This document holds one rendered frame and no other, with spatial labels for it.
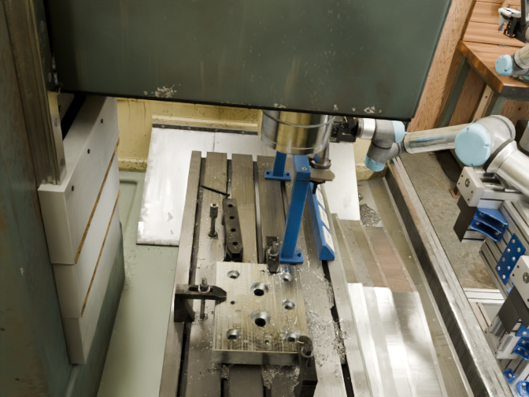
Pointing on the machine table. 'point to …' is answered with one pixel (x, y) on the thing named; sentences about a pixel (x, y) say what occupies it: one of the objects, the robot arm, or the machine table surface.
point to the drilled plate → (225, 351)
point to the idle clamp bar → (234, 253)
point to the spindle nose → (294, 131)
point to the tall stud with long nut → (213, 218)
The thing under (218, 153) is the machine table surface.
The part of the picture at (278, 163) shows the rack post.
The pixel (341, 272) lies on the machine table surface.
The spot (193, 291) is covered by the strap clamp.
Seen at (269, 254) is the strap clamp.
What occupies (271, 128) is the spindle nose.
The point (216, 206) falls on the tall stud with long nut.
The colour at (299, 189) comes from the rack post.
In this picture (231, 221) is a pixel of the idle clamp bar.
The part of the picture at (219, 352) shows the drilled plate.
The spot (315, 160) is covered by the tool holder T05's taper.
